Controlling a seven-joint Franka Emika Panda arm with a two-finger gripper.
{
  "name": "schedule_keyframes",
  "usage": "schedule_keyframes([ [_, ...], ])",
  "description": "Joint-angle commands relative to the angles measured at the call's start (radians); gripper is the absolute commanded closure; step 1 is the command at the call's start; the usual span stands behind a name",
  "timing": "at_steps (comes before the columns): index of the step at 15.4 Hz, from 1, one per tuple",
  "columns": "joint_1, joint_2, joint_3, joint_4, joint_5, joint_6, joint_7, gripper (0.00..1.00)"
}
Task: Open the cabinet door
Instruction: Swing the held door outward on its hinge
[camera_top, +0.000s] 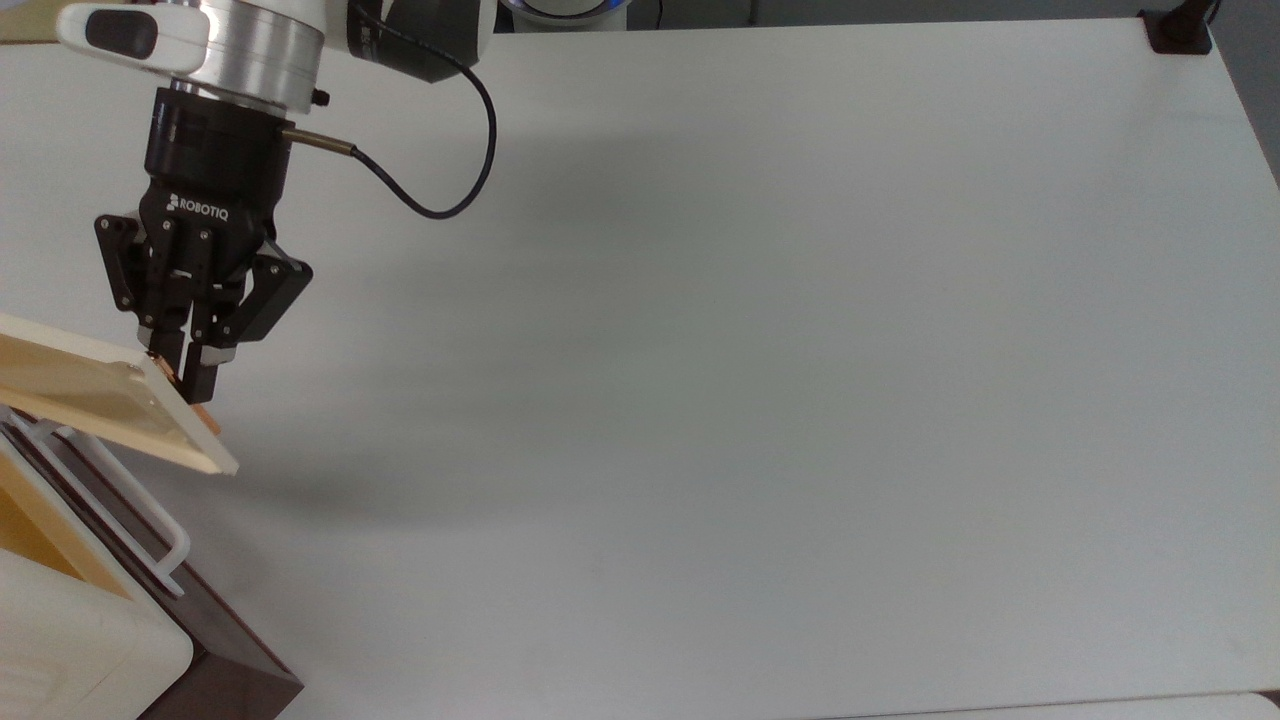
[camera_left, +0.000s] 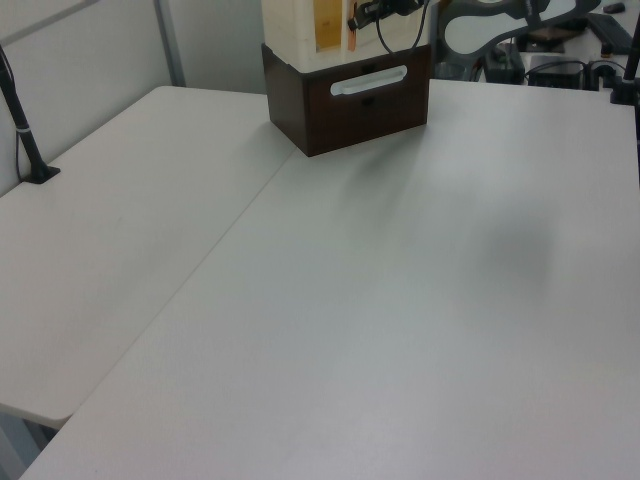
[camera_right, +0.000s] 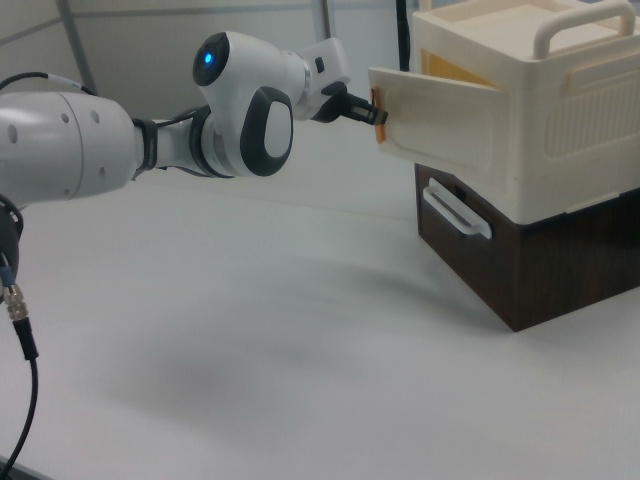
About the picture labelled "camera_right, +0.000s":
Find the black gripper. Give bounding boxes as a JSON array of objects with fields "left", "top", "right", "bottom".
[{"left": 309, "top": 82, "right": 390, "bottom": 128}]

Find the orange door handle strip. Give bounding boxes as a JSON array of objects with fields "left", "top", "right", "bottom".
[{"left": 371, "top": 87, "right": 387, "bottom": 144}]

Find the cream cabinet door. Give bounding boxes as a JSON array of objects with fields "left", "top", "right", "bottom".
[{"left": 368, "top": 67, "right": 506, "bottom": 176}]

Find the cream plastic cabinet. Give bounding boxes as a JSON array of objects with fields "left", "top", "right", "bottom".
[{"left": 410, "top": 0, "right": 640, "bottom": 224}]

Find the dark brown wooden drawer box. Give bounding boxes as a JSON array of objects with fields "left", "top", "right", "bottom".
[{"left": 414, "top": 163, "right": 640, "bottom": 332}]

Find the black camera stand with white tie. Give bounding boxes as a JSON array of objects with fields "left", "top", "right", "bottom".
[{"left": 394, "top": 0, "right": 414, "bottom": 71}]

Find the grey aluminium frame post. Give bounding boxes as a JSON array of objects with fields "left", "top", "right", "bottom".
[
  {"left": 54, "top": 0, "right": 100, "bottom": 95},
  {"left": 313, "top": 0, "right": 337, "bottom": 45}
]

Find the white drawer handle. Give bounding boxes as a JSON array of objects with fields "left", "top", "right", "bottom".
[{"left": 422, "top": 179, "right": 494, "bottom": 240}]

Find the cream cabinet carry handle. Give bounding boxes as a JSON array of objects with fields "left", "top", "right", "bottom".
[{"left": 533, "top": 0, "right": 636, "bottom": 60}]

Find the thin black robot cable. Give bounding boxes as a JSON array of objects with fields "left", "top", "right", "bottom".
[{"left": 149, "top": 105, "right": 211, "bottom": 130}]

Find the grey cable with white label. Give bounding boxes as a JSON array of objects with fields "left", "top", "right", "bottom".
[{"left": 0, "top": 72, "right": 97, "bottom": 97}]

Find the black cable with metal connector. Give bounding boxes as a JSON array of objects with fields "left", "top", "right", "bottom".
[{"left": 0, "top": 192, "right": 41, "bottom": 474}]

